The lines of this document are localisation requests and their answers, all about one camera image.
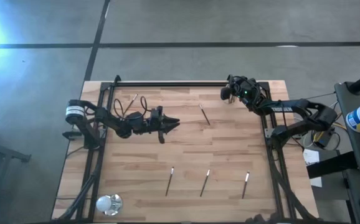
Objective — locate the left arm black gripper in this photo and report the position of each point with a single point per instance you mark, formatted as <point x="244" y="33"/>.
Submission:
<point x="158" y="124"/>

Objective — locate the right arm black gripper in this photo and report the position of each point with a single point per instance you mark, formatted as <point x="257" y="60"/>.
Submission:
<point x="243" y="90"/>

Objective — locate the pen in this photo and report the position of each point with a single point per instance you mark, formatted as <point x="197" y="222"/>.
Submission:
<point x="204" y="183"/>
<point x="169" y="182"/>
<point x="245" y="185"/>

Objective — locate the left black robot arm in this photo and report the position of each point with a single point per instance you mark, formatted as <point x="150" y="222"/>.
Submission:
<point x="111" y="119"/>

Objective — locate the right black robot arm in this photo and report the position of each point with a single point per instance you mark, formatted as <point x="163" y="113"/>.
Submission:
<point x="292" y="109"/>

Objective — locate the black controller box with lights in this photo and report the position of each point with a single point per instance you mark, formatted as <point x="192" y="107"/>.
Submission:
<point x="323" y="140"/>

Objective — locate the white paper sheet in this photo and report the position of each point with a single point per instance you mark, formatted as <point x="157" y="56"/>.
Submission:
<point x="310" y="157"/>
<point x="316" y="182"/>

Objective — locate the white round bulb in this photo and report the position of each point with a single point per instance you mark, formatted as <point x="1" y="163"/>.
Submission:
<point x="103" y="203"/>

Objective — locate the black flat bar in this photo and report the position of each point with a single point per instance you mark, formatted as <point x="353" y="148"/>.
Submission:
<point x="329" y="166"/>

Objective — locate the dark grey cart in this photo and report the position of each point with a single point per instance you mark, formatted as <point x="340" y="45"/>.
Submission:
<point x="351" y="140"/>

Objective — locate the black aluminium rig frame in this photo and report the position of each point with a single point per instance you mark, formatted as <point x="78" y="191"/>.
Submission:
<point x="183" y="84"/>

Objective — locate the black base bracket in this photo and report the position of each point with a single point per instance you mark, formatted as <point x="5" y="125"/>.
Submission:
<point x="72" y="134"/>

